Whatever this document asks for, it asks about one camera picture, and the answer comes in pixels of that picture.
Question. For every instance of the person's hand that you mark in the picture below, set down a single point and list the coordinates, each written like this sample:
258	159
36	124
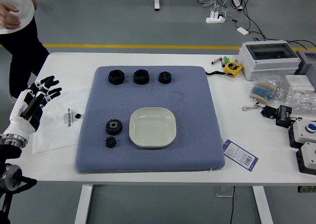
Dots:
8	16

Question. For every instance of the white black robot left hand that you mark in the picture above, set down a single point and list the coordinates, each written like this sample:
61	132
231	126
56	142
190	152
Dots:
23	103

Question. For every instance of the big black gear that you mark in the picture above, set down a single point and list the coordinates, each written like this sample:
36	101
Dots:
114	127

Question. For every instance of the small black gear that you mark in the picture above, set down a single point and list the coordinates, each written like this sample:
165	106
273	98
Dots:
111	142

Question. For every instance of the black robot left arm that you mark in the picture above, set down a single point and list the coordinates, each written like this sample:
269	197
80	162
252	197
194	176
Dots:
13	140

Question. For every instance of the large black hex nut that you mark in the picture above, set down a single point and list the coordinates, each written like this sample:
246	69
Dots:
116	77
141	77

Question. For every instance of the small black hex nut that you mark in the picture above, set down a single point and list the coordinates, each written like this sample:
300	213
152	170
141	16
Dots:
165	77

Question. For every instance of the white foam box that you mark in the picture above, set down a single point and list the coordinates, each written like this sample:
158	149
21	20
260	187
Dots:
298	82

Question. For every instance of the blue push-button box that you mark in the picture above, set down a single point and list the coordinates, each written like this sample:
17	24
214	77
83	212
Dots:
302	135

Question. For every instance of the grey plastic box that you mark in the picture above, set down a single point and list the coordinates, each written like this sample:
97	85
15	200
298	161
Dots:
307	64

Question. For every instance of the white push-button box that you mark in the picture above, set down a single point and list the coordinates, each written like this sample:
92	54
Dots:
308	157

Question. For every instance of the person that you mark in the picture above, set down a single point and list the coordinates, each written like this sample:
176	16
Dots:
22	56

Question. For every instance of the clear printed plastic bag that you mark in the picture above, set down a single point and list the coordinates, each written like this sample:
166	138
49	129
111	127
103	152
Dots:
56	135

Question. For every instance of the tiny black block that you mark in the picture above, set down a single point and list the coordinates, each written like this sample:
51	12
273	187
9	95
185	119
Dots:
78	115

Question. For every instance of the white table leg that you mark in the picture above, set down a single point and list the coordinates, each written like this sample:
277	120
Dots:
263	204
84	204

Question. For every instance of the white square dish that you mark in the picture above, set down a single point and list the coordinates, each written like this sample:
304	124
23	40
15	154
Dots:
153	127

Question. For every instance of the blue-grey quilted mat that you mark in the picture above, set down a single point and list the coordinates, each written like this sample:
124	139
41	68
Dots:
192	125

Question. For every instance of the silver metal tool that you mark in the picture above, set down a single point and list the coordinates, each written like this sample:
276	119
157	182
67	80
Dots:
217	60

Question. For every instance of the white power strip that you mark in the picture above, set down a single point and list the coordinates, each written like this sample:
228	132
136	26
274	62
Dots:
214	19

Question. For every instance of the yellow tape measure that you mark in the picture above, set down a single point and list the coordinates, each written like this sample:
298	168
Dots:
233	68

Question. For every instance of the purple barcode tag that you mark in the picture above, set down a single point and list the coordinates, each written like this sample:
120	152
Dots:
240	154

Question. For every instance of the white power adapter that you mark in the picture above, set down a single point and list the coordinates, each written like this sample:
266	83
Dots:
243	30

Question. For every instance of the bag of blue resistors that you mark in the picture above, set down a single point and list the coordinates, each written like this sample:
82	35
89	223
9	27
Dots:
264	91

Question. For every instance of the black electronic module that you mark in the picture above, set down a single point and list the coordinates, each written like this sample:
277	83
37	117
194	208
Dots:
284	116

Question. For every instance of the clear bag of screws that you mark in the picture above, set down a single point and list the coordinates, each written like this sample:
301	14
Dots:
301	100

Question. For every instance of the grey under-table bracket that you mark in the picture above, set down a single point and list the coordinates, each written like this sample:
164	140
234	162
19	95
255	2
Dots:
222	191

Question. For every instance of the white electrical enclosure box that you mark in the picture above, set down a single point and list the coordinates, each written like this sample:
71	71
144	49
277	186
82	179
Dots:
266	65

